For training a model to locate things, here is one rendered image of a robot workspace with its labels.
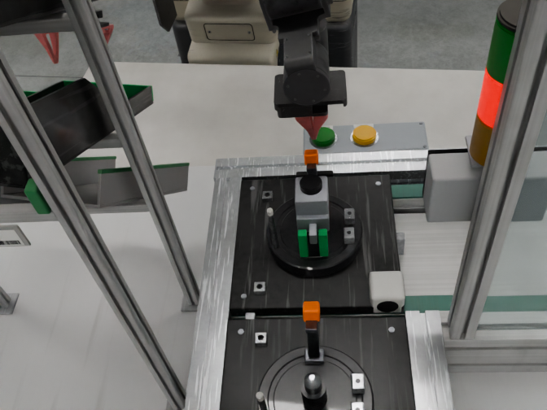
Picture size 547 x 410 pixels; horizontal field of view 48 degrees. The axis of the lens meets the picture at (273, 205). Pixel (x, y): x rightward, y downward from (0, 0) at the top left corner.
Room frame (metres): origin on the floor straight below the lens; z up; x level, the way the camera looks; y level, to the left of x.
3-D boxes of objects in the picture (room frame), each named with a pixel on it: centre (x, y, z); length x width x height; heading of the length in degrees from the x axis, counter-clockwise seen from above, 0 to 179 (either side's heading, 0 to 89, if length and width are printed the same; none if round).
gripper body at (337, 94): (0.68, -0.08, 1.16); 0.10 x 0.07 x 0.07; 81
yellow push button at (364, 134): (0.74, -0.17, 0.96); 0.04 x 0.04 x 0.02
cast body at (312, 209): (0.53, -0.05, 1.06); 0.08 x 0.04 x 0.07; 171
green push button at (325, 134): (0.75, -0.10, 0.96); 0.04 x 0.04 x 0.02
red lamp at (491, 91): (0.39, -0.22, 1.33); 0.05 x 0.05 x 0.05
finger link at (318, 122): (0.68, -0.07, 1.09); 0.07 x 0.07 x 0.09; 81
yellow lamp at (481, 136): (0.39, -0.22, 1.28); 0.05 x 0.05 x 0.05
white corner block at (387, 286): (0.43, -0.13, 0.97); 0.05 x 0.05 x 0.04; 81
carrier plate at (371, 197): (0.54, -0.05, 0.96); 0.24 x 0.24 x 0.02; 81
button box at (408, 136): (0.74, -0.17, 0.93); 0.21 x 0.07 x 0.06; 81
